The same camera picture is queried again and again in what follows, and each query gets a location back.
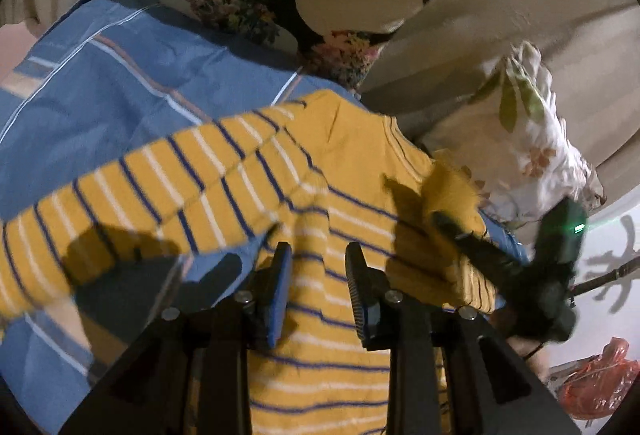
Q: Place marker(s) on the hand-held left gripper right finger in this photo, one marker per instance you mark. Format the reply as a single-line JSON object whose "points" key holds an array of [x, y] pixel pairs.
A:
{"points": [[361, 310]]}

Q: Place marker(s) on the dark metal rod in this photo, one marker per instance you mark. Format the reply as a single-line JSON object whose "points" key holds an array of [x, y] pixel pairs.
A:
{"points": [[610, 274]]}

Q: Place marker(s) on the blue plaid bedsheet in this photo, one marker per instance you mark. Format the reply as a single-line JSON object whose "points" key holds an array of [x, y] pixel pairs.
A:
{"points": [[100, 80]]}

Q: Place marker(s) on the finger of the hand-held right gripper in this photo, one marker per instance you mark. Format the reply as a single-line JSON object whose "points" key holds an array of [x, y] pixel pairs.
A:
{"points": [[480, 255]]}

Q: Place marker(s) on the red plastic bag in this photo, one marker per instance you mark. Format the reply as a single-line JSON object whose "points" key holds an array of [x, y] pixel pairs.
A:
{"points": [[600, 380]]}

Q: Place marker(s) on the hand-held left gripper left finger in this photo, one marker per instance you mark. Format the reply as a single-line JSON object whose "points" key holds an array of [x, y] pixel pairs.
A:
{"points": [[279, 295]]}

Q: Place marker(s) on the yellow striped sweater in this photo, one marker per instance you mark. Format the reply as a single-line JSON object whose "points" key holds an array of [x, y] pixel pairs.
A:
{"points": [[350, 155]]}

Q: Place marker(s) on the white pillow with leaf print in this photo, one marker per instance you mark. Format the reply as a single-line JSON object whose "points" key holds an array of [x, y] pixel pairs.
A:
{"points": [[540, 155]]}

